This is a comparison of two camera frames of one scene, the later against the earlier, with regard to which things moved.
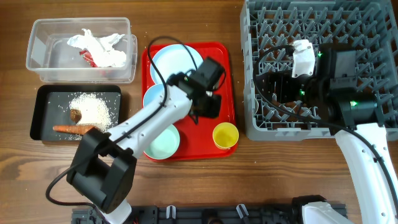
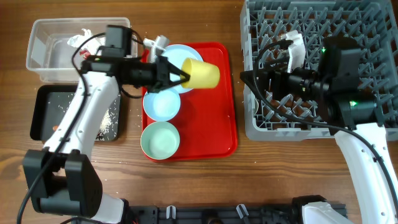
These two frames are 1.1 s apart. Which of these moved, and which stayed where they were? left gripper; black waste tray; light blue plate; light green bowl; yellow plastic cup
Moved: yellow plastic cup; left gripper
Stayed: light blue plate; light green bowl; black waste tray
